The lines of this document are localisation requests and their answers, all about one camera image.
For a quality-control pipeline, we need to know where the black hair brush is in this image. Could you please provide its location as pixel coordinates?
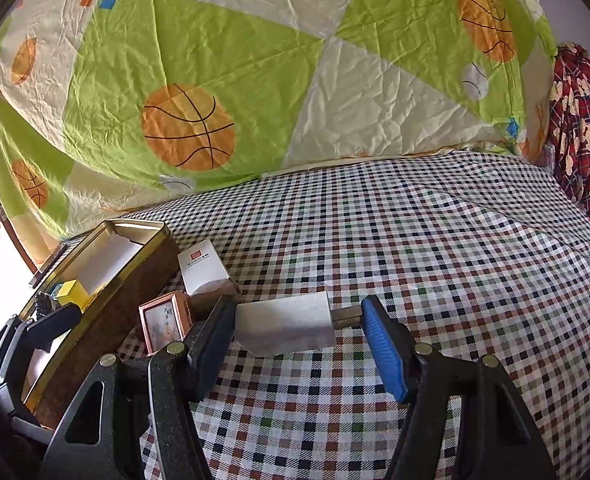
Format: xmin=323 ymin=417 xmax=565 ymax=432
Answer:
xmin=32 ymin=292 xmax=59 ymax=319

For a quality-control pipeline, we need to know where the white box with red label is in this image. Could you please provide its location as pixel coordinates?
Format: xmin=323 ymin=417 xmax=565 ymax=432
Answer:
xmin=177 ymin=245 xmax=242 ymax=312

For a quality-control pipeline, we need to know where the checkered tablecloth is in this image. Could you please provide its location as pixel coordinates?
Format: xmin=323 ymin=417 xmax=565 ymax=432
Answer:
xmin=119 ymin=150 xmax=590 ymax=480

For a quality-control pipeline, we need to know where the pink framed small clock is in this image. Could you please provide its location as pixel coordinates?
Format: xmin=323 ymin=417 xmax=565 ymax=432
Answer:
xmin=138 ymin=289 xmax=194 ymax=357

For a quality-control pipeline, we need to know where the yellow toy block with face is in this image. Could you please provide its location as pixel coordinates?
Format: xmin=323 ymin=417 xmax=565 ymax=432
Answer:
xmin=54 ymin=281 xmax=97 ymax=309

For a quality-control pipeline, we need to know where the red plaid bear cloth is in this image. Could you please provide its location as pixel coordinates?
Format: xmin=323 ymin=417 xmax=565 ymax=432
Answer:
xmin=539 ymin=42 xmax=590 ymax=239

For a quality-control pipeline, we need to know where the white charger plug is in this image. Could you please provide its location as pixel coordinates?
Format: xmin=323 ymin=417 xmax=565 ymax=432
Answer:
xmin=234 ymin=292 xmax=364 ymax=357

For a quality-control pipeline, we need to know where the white paper sheet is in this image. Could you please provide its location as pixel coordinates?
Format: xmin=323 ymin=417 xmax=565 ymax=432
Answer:
xmin=72 ymin=227 xmax=159 ymax=297

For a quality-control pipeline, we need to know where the basketball printed bed sheet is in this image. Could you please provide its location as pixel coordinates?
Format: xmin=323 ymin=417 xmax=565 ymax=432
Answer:
xmin=0 ymin=0 xmax=558 ymax=268

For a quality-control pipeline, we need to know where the dark flat rectangular object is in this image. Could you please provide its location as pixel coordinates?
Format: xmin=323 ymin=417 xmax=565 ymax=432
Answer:
xmin=29 ymin=239 xmax=94 ymax=289

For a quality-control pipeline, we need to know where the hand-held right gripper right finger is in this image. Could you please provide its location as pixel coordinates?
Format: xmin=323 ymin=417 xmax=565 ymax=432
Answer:
xmin=361 ymin=294 xmax=558 ymax=480

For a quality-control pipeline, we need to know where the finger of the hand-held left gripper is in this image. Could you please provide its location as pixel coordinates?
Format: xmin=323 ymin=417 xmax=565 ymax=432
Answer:
xmin=0 ymin=304 xmax=84 ymax=361

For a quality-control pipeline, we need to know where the gold metal tin box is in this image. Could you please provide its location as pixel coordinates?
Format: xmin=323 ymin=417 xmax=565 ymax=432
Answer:
xmin=18 ymin=219 xmax=182 ymax=432

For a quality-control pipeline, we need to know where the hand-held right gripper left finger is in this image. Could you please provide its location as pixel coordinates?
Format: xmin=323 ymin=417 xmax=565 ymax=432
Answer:
xmin=38 ymin=296 xmax=238 ymax=480

